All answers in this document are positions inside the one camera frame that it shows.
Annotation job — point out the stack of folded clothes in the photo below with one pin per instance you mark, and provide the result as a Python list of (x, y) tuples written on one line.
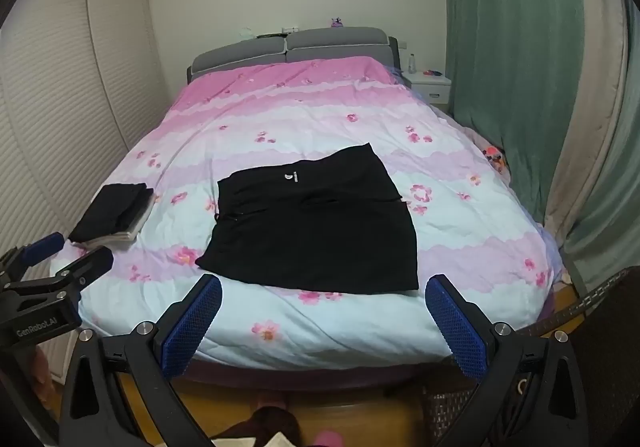
[(112, 214)]

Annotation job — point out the pink floral blanket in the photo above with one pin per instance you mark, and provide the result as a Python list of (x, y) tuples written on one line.
[(325, 127)]

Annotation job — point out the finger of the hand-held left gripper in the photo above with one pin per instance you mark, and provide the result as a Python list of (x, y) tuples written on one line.
[(92, 264), (42, 247)]

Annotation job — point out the grey padded headboard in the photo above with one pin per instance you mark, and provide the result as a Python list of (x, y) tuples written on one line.
[(300, 44)]

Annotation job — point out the white nightstand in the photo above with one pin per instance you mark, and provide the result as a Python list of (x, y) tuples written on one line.
[(430, 87)]

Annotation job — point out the white louvred wardrobe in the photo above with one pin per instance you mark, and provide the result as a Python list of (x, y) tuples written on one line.
[(65, 77)]

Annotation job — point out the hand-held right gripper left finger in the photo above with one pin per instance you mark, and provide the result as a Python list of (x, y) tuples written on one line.
[(192, 327)]

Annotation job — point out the green curtain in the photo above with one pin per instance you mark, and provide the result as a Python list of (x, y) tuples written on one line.
[(617, 187), (505, 52)]

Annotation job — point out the black pants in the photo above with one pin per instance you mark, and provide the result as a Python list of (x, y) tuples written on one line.
[(320, 222)]

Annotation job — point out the colourful small toy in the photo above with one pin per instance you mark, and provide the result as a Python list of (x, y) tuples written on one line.
[(495, 158)]

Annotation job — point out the purple toy figure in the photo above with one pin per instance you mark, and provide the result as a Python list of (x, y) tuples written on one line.
[(337, 22)]

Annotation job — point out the beige curtain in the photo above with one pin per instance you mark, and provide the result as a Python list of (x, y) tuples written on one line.
[(595, 127)]

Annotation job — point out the pink slipper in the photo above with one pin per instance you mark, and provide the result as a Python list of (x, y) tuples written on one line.
[(327, 440)]

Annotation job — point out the clear plastic bottle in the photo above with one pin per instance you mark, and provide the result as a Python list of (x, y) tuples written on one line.
[(412, 63)]

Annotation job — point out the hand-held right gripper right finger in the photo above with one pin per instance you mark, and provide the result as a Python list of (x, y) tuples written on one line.
[(456, 324)]

